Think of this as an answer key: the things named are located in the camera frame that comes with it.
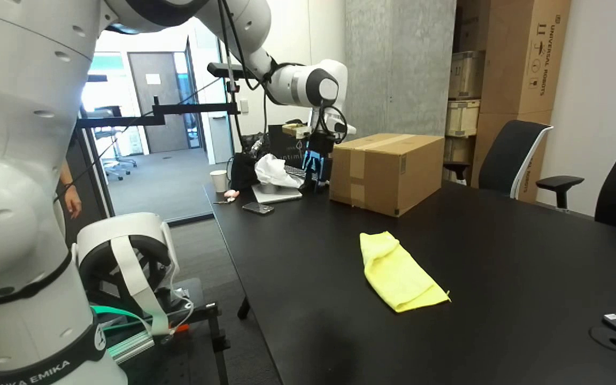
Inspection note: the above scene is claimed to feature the black camera bag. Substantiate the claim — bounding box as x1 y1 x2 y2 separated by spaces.
228 134 273 194

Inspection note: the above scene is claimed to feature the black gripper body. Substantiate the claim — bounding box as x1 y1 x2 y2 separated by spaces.
301 134 335 167

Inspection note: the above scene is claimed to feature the person bare hand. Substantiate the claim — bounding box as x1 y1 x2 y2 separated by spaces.
60 180 83 220

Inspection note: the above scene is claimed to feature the black stereo camera on pole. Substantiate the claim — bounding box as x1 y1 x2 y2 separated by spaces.
205 63 249 80

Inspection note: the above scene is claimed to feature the black horizontal boom bar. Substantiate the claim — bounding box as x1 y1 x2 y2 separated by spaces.
80 99 242 134

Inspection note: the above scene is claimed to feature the tall brown cardboard box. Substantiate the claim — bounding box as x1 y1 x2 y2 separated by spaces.
468 0 573 205

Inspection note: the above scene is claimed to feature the wrist mounted camera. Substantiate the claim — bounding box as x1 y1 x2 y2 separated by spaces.
320 117 359 141

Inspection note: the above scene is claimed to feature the white paper cup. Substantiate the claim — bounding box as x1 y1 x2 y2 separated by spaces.
207 170 231 197

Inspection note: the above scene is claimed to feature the green cable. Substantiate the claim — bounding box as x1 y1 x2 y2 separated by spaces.
89 303 156 360

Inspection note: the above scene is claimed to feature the brown stacked box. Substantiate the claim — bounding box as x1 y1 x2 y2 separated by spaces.
447 49 485 101
442 138 474 167

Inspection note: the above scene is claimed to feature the white stacked box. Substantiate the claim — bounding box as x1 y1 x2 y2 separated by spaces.
445 99 481 140

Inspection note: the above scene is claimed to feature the yellow cloth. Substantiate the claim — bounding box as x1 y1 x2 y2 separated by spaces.
358 229 453 317

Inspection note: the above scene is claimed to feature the person bare forearm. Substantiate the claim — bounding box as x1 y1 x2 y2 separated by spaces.
55 159 77 189

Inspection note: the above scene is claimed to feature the white flat laptop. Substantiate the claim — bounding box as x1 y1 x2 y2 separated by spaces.
251 184 303 209

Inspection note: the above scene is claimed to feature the black metal stand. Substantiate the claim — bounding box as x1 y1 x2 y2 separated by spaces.
167 298 231 385

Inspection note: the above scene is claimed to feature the white VR headset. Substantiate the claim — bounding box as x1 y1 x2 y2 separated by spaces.
70 212 182 338

